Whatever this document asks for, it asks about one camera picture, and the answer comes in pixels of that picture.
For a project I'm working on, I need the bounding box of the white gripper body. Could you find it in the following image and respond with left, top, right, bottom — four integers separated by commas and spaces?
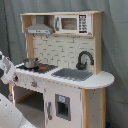
0, 51, 15, 84

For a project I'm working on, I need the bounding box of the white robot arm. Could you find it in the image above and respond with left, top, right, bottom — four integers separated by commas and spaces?
0, 51, 36, 128

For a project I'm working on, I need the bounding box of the wooden toy kitchen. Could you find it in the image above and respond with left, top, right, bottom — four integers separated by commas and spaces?
12, 11, 114, 128

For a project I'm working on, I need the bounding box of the small metal pot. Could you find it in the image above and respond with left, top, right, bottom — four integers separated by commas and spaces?
23, 58, 40, 68

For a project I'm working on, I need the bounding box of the black toy stovetop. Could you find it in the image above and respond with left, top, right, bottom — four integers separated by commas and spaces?
18, 63, 56, 74

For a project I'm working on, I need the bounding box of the grey range hood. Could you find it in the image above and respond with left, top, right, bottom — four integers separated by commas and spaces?
25, 16, 53, 34

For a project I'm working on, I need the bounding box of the white cabinet door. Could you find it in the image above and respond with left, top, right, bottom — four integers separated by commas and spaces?
44, 82, 82, 128

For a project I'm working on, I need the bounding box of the grey toy sink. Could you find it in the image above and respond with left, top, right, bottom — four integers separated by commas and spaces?
53, 68, 93, 81

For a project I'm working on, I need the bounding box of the black toy faucet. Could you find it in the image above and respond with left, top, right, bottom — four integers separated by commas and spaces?
76, 51, 94, 70

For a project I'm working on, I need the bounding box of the white toy microwave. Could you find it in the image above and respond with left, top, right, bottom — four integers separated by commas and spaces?
55, 14, 92, 34

